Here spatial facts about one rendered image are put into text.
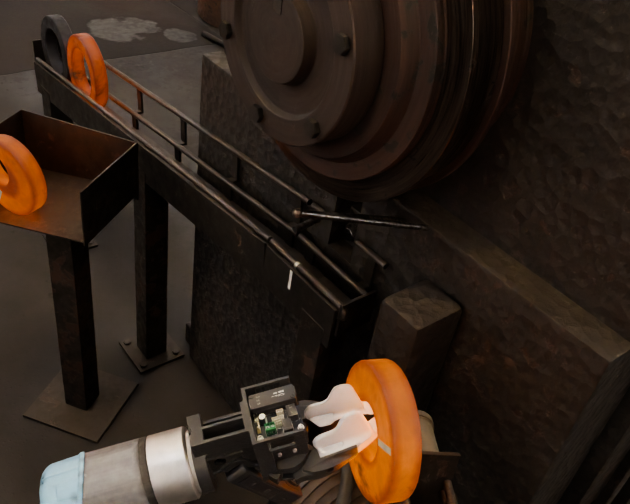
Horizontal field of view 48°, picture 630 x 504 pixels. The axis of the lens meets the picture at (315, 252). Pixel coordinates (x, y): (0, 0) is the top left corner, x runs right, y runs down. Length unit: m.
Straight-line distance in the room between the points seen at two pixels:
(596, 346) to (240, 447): 0.46
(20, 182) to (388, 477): 0.91
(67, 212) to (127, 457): 0.79
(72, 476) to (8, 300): 1.45
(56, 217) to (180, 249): 0.93
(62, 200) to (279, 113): 0.66
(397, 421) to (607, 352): 0.32
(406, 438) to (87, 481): 0.32
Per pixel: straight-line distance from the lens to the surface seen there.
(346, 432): 0.75
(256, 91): 0.98
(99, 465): 0.76
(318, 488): 1.11
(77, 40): 1.84
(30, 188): 1.38
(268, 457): 0.73
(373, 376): 0.76
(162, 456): 0.74
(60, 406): 1.87
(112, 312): 2.10
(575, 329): 0.95
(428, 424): 1.01
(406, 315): 0.98
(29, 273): 2.26
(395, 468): 0.74
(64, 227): 1.41
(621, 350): 0.95
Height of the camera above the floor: 1.44
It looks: 37 degrees down
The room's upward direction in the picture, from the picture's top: 10 degrees clockwise
